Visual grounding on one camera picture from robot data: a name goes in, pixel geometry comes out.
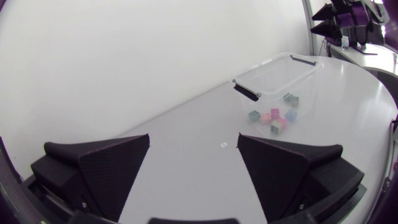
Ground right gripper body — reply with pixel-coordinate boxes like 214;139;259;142
332;0;371;46

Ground blue toy brick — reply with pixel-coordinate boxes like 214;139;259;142
285;109;298;123

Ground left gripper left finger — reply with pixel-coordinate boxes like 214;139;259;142
30;133;150;223

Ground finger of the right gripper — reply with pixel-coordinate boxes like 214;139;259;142
311;3;336;21
310;19;339;42

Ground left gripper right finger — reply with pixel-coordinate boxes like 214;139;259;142
236;133;366;223

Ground yellow-green toy brick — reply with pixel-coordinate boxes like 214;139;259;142
270;120;282;135

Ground clear plastic container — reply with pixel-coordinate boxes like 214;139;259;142
230;52;325;138

